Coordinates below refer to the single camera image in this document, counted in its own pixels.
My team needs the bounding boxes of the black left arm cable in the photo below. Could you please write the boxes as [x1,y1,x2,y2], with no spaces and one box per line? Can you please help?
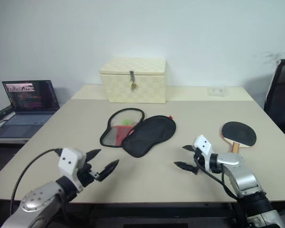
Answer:
[9,148,64,214]

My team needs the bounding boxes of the cream woven storage box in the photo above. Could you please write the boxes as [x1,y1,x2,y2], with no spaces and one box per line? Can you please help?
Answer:
[99,57,167,104]

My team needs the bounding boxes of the open grey laptop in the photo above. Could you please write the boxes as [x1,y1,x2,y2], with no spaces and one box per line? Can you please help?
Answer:
[0,80,60,138]

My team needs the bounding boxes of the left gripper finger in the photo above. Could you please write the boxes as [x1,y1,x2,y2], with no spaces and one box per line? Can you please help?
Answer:
[86,149,102,164]
[98,159,120,182]

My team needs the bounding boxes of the black table tennis paddle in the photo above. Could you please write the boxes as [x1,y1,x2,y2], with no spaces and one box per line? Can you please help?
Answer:
[219,121,257,153]

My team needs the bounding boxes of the black office chair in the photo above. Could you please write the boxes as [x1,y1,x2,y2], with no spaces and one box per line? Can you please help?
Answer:
[263,58,285,144]

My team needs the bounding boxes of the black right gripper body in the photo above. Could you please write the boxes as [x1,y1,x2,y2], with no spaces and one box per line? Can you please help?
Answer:
[191,147,207,175]

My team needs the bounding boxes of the clear plastic container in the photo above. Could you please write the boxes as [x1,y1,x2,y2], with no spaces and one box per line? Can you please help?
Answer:
[207,84,228,97]

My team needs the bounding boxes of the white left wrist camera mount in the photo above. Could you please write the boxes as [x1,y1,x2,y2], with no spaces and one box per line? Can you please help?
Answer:
[57,147,87,192]

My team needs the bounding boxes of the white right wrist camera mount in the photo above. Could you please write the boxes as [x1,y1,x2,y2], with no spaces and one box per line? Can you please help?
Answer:
[193,134,216,173]

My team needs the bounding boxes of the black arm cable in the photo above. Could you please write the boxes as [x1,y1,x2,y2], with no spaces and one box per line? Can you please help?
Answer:
[193,152,239,201]
[9,148,64,214]

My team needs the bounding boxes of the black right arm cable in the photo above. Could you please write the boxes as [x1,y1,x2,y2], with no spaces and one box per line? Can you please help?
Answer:
[193,152,239,201]

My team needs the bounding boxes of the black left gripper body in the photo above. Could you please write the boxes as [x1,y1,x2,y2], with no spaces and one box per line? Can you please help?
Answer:
[76,156,105,188]

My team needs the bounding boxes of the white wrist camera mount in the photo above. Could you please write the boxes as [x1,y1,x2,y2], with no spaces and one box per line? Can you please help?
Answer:
[193,134,216,173]
[57,147,87,192]

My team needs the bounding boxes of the black handheld device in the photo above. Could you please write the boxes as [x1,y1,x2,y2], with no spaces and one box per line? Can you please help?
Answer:
[0,105,14,120]

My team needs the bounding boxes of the box latch with padlock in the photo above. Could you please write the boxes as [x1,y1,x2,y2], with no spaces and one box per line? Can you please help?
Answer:
[129,70,138,91]

